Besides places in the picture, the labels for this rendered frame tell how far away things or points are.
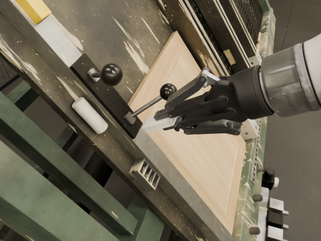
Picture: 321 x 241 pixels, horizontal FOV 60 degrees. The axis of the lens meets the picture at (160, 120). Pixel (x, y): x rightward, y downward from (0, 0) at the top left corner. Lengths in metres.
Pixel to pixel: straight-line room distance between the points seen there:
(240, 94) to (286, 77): 0.06
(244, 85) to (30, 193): 0.34
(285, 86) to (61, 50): 0.39
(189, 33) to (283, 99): 0.66
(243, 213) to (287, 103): 0.69
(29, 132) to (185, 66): 0.56
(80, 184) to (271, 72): 0.44
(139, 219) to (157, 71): 0.40
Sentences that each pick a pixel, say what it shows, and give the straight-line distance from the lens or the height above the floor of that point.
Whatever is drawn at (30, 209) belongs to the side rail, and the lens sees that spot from 0.46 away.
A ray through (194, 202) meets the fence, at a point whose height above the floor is 1.12.
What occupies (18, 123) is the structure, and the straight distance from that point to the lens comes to 0.58.
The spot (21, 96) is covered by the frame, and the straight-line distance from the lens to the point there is 1.76.
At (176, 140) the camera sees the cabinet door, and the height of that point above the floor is 1.20.
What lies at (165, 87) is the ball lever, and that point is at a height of 1.44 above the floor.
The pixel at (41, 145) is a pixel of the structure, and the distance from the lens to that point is 0.59.
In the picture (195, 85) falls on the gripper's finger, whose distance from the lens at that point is 0.42.
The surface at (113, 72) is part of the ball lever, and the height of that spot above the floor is 1.54.
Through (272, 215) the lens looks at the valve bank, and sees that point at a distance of 1.23.
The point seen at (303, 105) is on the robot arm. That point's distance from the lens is 0.39.
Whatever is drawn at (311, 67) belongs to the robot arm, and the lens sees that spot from 0.37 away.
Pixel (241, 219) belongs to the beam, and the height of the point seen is 0.91.
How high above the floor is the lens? 1.80
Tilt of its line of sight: 45 degrees down
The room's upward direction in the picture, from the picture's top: straight up
